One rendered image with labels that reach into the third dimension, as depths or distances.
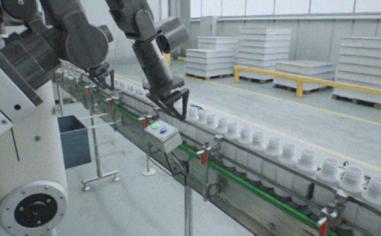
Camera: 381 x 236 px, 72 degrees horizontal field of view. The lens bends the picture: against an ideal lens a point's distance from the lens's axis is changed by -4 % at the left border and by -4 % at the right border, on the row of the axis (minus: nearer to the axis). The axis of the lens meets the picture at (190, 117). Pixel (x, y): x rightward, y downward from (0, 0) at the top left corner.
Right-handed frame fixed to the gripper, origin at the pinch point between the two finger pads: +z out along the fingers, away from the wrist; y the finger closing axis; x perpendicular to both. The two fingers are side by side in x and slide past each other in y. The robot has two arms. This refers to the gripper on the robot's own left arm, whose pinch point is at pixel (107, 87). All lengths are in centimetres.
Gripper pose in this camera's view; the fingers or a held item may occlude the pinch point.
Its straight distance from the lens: 107.1
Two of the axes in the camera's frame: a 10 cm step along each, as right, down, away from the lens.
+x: -6.6, 5.7, -4.9
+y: -6.7, -1.7, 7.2
